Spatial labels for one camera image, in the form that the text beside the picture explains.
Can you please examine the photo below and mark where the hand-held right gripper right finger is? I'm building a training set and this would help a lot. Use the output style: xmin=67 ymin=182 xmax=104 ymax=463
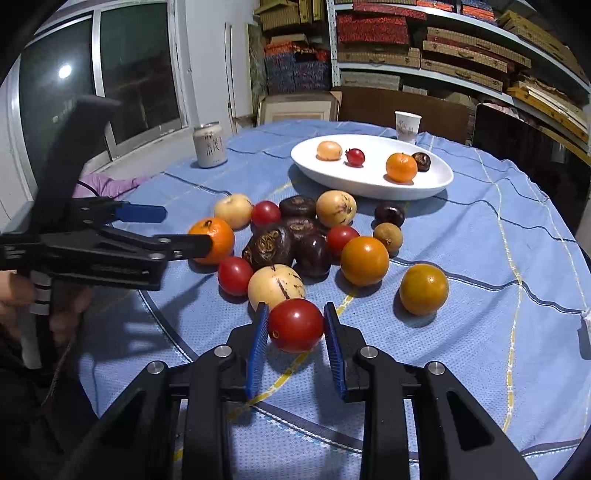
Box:
xmin=323 ymin=302 xmax=539 ymax=480

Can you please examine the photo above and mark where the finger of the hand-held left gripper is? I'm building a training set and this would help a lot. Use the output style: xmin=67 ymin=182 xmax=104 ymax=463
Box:
xmin=74 ymin=198 xmax=168 ymax=227
xmin=98 ymin=227 xmax=213 ymax=267

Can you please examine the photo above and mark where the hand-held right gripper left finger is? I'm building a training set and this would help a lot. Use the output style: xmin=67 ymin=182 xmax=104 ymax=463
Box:
xmin=58 ymin=302 xmax=271 ymax=480

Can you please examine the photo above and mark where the orange mandarin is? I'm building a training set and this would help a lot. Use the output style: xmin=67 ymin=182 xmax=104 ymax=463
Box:
xmin=188 ymin=218 xmax=236 ymax=266
xmin=385 ymin=152 xmax=419 ymax=184

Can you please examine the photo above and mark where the pale yellow round fruit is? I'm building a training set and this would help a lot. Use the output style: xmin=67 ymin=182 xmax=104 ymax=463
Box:
xmin=213 ymin=194 xmax=254 ymax=230
xmin=316 ymin=140 xmax=343 ymax=162

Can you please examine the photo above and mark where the pale yellow striped melon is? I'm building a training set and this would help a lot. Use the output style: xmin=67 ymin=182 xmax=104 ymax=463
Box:
xmin=247 ymin=264 xmax=306 ymax=313

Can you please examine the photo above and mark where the dark purple fruit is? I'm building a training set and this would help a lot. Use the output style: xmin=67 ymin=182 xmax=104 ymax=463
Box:
xmin=294 ymin=233 xmax=332 ymax=279
xmin=241 ymin=224 xmax=296 ymax=272
xmin=283 ymin=216 xmax=324 ymax=241
xmin=278 ymin=195 xmax=318 ymax=220

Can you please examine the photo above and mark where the orange tomato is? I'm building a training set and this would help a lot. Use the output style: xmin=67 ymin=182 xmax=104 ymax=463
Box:
xmin=340 ymin=236 xmax=390 ymax=287

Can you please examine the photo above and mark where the yellow-orange tomato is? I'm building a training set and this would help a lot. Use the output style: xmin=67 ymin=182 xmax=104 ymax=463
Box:
xmin=399 ymin=263 xmax=450 ymax=317

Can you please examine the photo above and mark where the white oval plate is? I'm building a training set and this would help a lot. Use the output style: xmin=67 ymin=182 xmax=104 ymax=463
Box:
xmin=290 ymin=134 xmax=454 ymax=201

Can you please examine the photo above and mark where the person's left forearm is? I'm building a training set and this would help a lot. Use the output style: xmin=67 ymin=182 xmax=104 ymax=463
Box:
xmin=0 ymin=323 xmax=100 ymax=480

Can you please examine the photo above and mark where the person's left hand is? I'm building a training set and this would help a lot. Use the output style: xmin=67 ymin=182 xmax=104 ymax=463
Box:
xmin=0 ymin=270 xmax=93 ymax=347

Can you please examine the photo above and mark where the purple cloth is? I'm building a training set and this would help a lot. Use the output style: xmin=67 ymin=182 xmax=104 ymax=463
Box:
xmin=74 ymin=173 xmax=153 ymax=199

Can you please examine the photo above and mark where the white beverage can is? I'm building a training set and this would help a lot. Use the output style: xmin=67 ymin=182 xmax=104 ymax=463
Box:
xmin=193 ymin=121 xmax=228 ymax=169

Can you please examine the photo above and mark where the white framed window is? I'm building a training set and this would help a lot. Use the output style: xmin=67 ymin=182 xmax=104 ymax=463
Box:
xmin=14 ymin=0 xmax=190 ymax=185

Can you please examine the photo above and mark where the yellow spotted fruit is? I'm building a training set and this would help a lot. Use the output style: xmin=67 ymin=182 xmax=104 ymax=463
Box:
xmin=316 ymin=189 xmax=358 ymax=228

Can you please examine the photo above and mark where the dark red plum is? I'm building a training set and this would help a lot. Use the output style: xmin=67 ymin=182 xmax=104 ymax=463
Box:
xmin=374 ymin=202 xmax=406 ymax=228

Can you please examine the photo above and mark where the blue checked tablecloth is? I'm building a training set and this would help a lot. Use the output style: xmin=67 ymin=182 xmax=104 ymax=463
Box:
xmin=76 ymin=119 xmax=591 ymax=480

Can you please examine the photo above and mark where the white narrow board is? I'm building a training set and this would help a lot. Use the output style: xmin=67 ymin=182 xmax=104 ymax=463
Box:
xmin=224 ymin=23 xmax=237 ymax=121

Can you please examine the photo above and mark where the beige framed board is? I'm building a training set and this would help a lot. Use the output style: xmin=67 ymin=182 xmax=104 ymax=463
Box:
xmin=256 ymin=91 xmax=342 ymax=127

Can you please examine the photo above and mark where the green marbled panel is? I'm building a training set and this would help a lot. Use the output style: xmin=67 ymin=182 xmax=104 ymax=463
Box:
xmin=247 ymin=23 xmax=269 ymax=104

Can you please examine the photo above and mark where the stack of blue patterned boxes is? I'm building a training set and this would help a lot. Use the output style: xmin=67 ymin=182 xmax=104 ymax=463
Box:
xmin=263 ymin=41 xmax=333 ymax=95

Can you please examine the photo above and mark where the white paper cup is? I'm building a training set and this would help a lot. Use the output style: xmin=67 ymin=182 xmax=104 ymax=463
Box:
xmin=394 ymin=111 xmax=423 ymax=144

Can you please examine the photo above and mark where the stack of olive woven boxes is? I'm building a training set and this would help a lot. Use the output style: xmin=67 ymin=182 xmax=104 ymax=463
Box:
xmin=254 ymin=0 xmax=328 ymax=42

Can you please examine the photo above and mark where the white metal shelf rack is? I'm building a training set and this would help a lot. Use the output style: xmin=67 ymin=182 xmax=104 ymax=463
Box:
xmin=325 ymin=0 xmax=591 ymax=153

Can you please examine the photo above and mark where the brown wooden chair back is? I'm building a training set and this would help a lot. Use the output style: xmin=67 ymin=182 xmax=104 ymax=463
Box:
xmin=332 ymin=86 xmax=472 ymax=144

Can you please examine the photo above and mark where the black chair back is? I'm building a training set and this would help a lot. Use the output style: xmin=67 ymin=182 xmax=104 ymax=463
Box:
xmin=471 ymin=104 xmax=591 ymax=236

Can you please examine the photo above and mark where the stack of red patterned boxes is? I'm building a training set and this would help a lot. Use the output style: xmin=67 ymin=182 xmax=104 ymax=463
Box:
xmin=335 ymin=0 xmax=497 ymax=47

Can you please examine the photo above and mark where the stack of tan woven boxes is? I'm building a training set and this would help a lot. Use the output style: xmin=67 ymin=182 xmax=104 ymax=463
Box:
xmin=337 ymin=25 xmax=532 ymax=93

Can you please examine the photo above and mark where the stack of yellow wooden boxes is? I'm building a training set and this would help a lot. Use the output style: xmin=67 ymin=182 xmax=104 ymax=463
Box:
xmin=496 ymin=9 xmax=591 ymax=134

